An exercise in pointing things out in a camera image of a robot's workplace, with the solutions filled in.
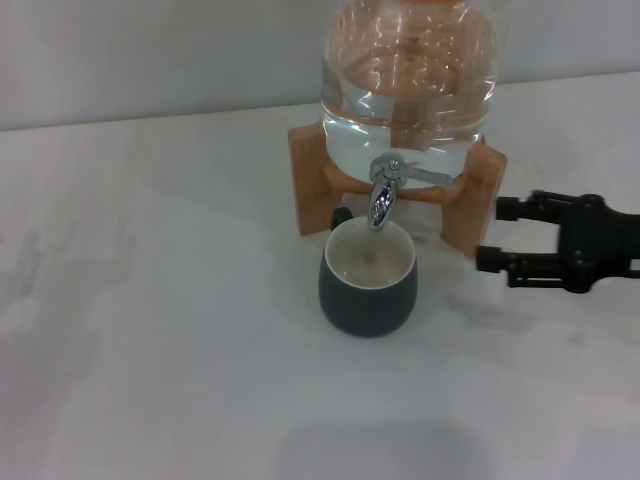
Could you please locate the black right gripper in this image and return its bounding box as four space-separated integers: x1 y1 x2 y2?
474 189 640 296

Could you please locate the chrome faucet with lever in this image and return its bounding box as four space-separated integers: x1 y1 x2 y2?
368 153 455 232

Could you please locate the black ceramic cup white inside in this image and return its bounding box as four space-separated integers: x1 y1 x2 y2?
318 206 419 339

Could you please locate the clear glass water dispenser jar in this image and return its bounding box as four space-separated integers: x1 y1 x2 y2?
319 0 501 182

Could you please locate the wooden dispenser stand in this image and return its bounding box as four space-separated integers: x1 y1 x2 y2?
288 122 509 260

